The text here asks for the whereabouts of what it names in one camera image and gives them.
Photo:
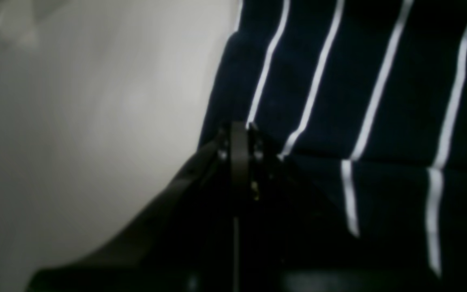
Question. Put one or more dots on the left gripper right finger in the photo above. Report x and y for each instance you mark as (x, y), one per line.
(293, 238)

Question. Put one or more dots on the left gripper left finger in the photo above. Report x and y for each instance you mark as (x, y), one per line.
(187, 239)

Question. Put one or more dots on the navy white striped t-shirt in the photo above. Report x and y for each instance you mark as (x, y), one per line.
(368, 97)

